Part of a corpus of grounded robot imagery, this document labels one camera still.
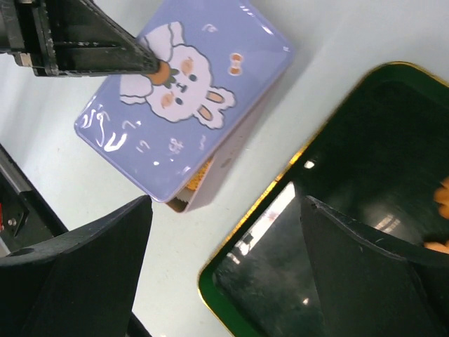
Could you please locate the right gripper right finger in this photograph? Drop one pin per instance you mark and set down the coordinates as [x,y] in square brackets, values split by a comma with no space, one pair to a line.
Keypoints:
[371,283]

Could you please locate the black tray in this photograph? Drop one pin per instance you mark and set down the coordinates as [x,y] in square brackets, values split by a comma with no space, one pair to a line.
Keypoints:
[381,159]

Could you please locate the lavender cookie tin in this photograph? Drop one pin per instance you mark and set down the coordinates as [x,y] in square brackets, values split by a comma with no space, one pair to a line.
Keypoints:
[223,159]

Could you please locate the round orange cookie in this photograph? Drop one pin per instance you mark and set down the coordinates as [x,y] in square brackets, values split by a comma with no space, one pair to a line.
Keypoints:
[196,180]

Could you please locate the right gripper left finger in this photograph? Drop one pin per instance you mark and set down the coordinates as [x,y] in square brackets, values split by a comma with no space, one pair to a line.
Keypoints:
[80,283]

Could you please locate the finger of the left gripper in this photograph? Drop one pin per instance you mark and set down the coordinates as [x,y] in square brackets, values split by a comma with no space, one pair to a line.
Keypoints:
[105,47]

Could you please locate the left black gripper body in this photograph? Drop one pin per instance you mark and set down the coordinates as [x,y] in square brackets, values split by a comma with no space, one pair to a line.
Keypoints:
[54,38]

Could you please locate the silver tin lid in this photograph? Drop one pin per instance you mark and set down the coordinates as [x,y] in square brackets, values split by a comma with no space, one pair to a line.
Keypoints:
[217,59]

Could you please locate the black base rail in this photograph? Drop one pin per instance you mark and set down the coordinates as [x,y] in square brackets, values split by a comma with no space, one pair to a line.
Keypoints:
[26,219]

